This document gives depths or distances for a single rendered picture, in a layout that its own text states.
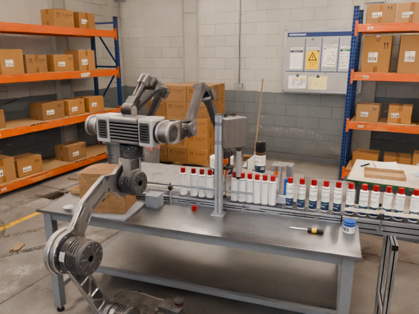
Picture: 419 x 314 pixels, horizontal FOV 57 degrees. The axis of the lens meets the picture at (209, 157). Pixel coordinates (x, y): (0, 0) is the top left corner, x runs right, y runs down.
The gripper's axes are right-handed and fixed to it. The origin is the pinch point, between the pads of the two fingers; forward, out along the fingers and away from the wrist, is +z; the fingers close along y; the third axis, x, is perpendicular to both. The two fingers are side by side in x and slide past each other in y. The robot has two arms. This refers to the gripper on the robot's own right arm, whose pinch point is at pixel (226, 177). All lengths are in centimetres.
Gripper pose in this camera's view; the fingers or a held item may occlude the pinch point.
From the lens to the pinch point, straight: 272.4
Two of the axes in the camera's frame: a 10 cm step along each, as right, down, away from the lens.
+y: -9.5, -0.9, 3.1
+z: -0.1, 9.6, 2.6
